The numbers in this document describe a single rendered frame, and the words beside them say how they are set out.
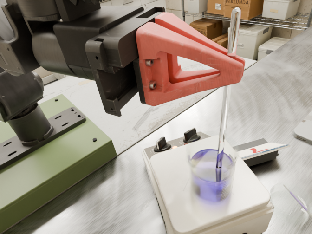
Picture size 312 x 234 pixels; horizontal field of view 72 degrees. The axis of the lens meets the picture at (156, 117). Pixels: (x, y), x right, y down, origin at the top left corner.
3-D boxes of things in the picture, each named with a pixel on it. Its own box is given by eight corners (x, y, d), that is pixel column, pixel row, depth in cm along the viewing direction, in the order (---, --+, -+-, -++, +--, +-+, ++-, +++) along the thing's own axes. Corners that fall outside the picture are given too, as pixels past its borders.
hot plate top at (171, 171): (148, 159, 32) (147, 155, 32) (220, 137, 34) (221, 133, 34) (176, 239, 23) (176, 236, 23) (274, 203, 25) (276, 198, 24)
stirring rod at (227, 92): (213, 188, 26) (230, 8, 13) (214, 184, 26) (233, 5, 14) (218, 190, 26) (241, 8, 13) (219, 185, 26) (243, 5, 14)
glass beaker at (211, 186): (208, 164, 30) (210, 119, 25) (243, 190, 26) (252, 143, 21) (176, 190, 27) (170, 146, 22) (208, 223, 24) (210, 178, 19)
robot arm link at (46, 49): (101, 1, 21) (54, 2, 24) (58, 18, 18) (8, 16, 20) (117, 65, 26) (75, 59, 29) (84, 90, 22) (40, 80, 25)
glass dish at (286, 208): (315, 205, 32) (320, 197, 30) (300, 233, 29) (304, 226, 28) (277, 184, 35) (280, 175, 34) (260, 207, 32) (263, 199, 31)
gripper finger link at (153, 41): (261, 4, 17) (155, 4, 21) (242, 37, 12) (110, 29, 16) (247, 81, 21) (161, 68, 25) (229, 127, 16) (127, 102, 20)
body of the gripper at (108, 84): (170, 5, 21) (109, 4, 24) (103, 45, 14) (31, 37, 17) (173, 67, 25) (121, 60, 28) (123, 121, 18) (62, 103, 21)
